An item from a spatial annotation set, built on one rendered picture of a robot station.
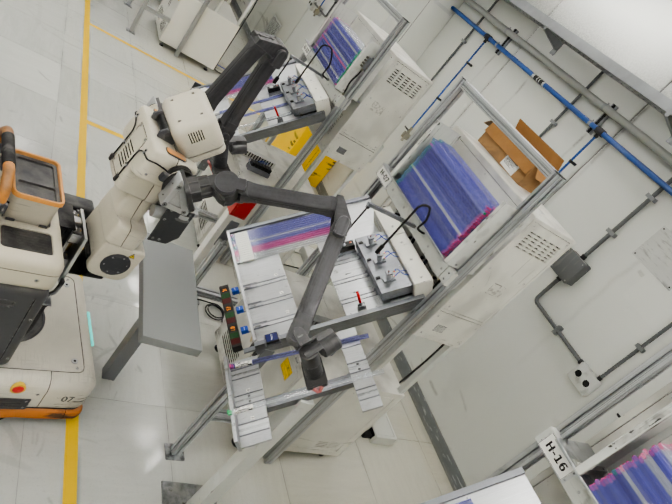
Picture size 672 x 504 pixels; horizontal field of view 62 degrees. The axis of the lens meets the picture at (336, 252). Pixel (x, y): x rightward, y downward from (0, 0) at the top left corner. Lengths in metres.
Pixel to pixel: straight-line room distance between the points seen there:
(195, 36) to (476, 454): 4.92
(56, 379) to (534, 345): 2.64
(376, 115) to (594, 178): 1.41
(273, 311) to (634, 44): 2.92
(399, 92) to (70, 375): 2.30
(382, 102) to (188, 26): 3.45
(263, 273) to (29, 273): 0.98
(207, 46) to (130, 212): 4.68
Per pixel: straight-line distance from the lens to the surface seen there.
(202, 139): 1.86
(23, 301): 2.01
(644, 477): 1.75
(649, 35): 4.20
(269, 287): 2.41
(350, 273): 2.41
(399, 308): 2.30
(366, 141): 3.55
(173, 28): 6.49
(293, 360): 2.53
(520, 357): 3.73
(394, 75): 3.40
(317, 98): 3.34
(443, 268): 2.25
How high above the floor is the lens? 2.05
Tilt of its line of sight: 24 degrees down
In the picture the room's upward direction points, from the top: 41 degrees clockwise
